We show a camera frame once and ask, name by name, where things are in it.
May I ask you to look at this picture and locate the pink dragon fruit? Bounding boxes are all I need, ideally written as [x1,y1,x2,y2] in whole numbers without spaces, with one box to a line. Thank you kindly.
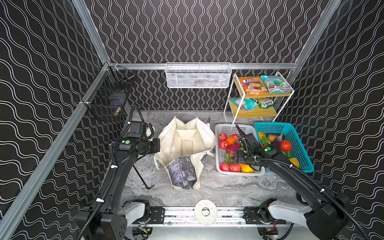
[227,142,242,151]

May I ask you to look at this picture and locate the purple eggplant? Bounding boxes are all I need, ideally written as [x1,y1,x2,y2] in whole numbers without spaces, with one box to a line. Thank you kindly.
[272,134,284,149]

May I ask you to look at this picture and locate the orange tangerine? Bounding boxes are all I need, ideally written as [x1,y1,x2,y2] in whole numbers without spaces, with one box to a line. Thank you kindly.
[226,136,236,145]

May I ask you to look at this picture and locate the white wire wall basket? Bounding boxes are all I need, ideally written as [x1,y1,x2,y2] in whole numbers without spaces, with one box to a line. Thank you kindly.
[165,62,232,89]

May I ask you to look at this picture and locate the red apple front left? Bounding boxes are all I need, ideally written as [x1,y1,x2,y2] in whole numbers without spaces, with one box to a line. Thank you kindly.
[220,163,230,172]

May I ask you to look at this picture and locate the white round disc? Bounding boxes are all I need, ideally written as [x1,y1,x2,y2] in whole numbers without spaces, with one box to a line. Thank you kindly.
[194,200,218,226]

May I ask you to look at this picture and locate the green pink snack bag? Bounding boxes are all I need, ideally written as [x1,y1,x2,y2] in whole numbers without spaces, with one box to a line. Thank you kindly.
[261,76,294,94]

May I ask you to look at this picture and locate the brown kiwi potato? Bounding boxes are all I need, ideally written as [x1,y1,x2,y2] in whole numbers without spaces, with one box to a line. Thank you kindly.
[267,134,277,143]

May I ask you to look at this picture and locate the black hex key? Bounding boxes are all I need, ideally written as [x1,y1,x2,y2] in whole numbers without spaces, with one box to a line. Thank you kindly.
[133,165,155,190]

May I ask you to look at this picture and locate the teal plastic vegetable basket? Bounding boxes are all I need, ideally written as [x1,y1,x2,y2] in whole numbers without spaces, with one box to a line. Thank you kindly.
[254,122,314,173]

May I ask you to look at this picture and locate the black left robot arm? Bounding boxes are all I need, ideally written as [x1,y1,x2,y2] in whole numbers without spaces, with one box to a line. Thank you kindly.
[76,138,160,240]

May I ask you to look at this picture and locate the orange snack bag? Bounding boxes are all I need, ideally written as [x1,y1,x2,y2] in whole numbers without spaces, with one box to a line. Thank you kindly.
[239,76,268,95]

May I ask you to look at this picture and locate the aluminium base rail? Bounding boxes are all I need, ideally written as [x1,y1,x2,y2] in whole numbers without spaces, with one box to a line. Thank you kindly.
[119,205,331,240]

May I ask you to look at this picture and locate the teal white snack bag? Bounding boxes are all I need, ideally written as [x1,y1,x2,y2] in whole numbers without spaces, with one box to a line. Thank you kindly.
[230,97,258,112]

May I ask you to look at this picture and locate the yellow potato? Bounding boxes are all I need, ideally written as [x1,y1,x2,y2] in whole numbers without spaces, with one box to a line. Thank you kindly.
[289,158,300,168]

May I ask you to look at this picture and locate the white wooden two-tier shelf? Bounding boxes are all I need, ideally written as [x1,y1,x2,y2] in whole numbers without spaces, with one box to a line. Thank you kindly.
[225,72,295,124]

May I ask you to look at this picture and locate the green candy bag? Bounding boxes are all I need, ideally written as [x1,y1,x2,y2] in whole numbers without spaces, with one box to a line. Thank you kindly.
[254,98,276,109]

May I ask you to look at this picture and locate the red apple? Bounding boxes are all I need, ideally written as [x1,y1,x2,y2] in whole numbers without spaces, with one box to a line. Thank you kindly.
[219,140,229,150]
[219,133,228,141]
[229,163,242,173]
[220,163,230,172]

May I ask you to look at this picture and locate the red apple front middle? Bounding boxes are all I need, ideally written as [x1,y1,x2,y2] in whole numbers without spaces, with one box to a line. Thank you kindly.
[229,163,242,173]

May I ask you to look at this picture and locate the black wire wall basket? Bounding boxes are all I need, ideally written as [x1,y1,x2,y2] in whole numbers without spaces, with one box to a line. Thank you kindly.
[82,62,137,123]

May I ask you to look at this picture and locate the cream canvas grocery bag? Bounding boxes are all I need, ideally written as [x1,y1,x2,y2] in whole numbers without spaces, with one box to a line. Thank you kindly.
[154,117,217,190]

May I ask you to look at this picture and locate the yellow corn cob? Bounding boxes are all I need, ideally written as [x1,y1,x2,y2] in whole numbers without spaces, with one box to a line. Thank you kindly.
[258,131,267,140]

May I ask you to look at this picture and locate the yellow mango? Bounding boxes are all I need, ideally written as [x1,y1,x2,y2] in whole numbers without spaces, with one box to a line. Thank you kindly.
[239,164,254,173]

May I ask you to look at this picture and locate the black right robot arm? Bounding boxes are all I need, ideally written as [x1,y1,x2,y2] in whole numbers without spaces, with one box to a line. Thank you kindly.
[237,131,369,240]

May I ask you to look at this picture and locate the white plastic fruit basket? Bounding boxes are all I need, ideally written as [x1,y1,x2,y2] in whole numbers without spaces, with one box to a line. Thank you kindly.
[215,124,266,177]

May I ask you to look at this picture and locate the red apple back left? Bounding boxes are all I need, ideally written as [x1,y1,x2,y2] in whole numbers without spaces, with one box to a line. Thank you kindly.
[219,133,228,141]

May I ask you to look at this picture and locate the red tomato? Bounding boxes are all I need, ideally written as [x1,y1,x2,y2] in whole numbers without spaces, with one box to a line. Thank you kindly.
[279,140,292,153]

